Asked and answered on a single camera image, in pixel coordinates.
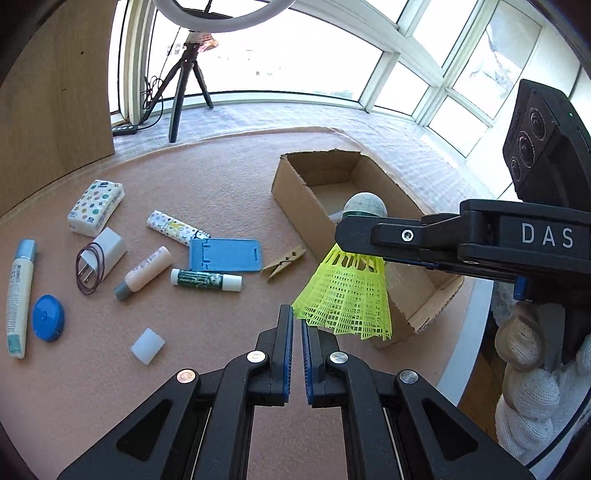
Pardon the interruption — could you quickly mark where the white window frame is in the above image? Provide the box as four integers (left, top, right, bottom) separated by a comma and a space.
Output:
108, 0, 583, 158

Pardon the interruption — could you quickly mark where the cardboard box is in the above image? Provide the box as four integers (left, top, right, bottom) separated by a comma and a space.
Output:
271, 148, 465, 350

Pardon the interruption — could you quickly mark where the brown rubber band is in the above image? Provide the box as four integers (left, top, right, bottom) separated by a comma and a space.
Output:
75, 242, 106, 296

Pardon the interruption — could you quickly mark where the large wooden board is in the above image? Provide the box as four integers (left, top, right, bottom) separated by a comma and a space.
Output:
0, 0, 116, 217

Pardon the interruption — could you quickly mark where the star print tissue pack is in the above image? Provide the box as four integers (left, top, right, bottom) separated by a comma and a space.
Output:
68, 179, 125, 237

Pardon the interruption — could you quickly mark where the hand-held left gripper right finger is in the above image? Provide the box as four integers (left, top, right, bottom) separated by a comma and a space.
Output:
301, 318, 536, 480

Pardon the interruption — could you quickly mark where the white tube with blue cap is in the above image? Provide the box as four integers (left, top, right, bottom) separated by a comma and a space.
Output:
6, 239, 38, 359

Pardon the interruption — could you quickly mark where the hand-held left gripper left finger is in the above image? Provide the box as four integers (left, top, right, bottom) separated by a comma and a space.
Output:
58, 305, 295, 480

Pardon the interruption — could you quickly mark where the blue phone stand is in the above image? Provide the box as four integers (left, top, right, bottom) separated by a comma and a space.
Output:
188, 237, 264, 273

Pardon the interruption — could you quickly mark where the plaid cloth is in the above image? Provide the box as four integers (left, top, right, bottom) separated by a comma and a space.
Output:
111, 99, 522, 217

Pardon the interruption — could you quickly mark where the yellow plastic shuttlecock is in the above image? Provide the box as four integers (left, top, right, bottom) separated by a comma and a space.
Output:
292, 192, 393, 342

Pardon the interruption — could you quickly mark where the black ring light cable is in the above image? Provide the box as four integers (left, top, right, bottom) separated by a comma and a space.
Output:
137, 76, 165, 129

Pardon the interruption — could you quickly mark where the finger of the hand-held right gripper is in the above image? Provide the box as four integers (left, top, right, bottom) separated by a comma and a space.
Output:
382, 257, 517, 283
334, 211, 463, 262

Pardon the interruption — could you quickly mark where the white star print tube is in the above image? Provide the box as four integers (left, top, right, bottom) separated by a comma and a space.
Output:
146, 210, 212, 246

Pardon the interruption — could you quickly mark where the green white lip balm stick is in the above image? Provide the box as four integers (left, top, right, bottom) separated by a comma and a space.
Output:
170, 268, 243, 292

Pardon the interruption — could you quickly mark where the pink bottle with grey cap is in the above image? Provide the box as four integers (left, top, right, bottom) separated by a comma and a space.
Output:
114, 246, 172, 303

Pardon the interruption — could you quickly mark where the person's right hand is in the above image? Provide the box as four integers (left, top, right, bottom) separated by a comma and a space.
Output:
494, 302, 591, 462

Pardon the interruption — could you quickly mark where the white charger plug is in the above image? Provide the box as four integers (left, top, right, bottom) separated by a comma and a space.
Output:
75, 226, 127, 284

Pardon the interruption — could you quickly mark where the wooden clothespin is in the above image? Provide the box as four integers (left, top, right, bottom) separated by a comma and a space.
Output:
262, 244, 307, 281

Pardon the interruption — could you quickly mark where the white ring light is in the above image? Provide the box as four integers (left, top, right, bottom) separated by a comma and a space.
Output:
154, 0, 296, 34

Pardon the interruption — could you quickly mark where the white translucent cap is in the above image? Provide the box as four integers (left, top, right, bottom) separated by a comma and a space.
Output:
130, 328, 166, 365

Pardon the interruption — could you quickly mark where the blue round disc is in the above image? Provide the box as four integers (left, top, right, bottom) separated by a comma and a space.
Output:
31, 294, 65, 342

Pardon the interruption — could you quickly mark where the black tripod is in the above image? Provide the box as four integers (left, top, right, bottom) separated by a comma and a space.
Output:
148, 32, 214, 144

